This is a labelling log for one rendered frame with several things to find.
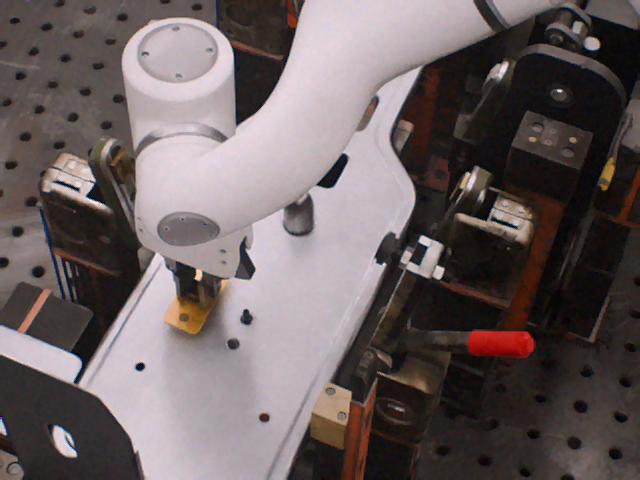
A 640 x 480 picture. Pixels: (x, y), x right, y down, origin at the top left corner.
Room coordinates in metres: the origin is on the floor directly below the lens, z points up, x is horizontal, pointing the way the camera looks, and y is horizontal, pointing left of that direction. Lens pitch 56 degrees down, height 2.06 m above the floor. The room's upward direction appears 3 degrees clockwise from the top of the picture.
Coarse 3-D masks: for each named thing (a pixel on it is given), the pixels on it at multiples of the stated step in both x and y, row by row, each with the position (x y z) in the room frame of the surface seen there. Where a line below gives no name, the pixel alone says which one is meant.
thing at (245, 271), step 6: (240, 246) 0.62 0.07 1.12; (240, 252) 0.61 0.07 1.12; (246, 252) 0.62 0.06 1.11; (240, 258) 0.61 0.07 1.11; (246, 258) 0.62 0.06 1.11; (240, 264) 0.61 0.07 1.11; (246, 264) 0.61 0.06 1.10; (252, 264) 0.62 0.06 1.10; (240, 270) 0.61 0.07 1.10; (246, 270) 0.61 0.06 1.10; (252, 270) 0.61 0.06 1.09; (234, 276) 0.61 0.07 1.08; (240, 276) 0.61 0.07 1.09; (246, 276) 0.61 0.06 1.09; (252, 276) 0.61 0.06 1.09
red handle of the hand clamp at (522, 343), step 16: (400, 336) 0.56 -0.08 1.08; (416, 336) 0.55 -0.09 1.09; (432, 336) 0.55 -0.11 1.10; (448, 336) 0.55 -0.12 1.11; (464, 336) 0.54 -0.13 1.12; (480, 336) 0.53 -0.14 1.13; (496, 336) 0.53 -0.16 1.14; (512, 336) 0.53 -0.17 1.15; (528, 336) 0.53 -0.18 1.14; (448, 352) 0.54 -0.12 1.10; (464, 352) 0.53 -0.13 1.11; (480, 352) 0.52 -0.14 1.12; (496, 352) 0.52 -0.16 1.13; (512, 352) 0.52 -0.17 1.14; (528, 352) 0.52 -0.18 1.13
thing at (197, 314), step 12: (192, 288) 0.63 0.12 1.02; (180, 300) 0.62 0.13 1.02; (192, 300) 0.62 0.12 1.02; (168, 312) 0.61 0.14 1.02; (180, 312) 0.61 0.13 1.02; (192, 312) 0.61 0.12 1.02; (204, 312) 0.61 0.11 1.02; (168, 324) 0.60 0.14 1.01; (180, 324) 0.60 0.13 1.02; (192, 324) 0.60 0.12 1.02
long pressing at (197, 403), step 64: (384, 128) 0.86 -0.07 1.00; (320, 192) 0.77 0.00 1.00; (384, 192) 0.78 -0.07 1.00; (256, 256) 0.69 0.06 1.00; (320, 256) 0.69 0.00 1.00; (128, 320) 0.61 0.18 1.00; (256, 320) 0.61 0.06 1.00; (320, 320) 0.62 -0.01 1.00; (128, 384) 0.54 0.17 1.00; (192, 384) 0.54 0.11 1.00; (256, 384) 0.54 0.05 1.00; (320, 384) 0.55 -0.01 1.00; (64, 448) 0.47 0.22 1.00; (192, 448) 0.48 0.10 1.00; (256, 448) 0.48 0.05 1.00
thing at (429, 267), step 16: (384, 240) 0.57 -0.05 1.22; (432, 240) 0.57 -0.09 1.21; (384, 256) 0.56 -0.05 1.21; (400, 256) 0.56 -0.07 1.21; (416, 256) 0.56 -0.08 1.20; (432, 256) 0.56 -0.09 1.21; (416, 272) 0.54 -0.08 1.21; (432, 272) 0.54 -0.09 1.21; (448, 272) 0.55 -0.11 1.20; (400, 288) 0.54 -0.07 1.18; (416, 288) 0.54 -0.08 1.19; (400, 304) 0.54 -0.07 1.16; (416, 304) 0.54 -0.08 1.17; (384, 320) 0.55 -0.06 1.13; (400, 320) 0.54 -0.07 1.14; (384, 336) 0.55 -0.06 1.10; (384, 352) 0.55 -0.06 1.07
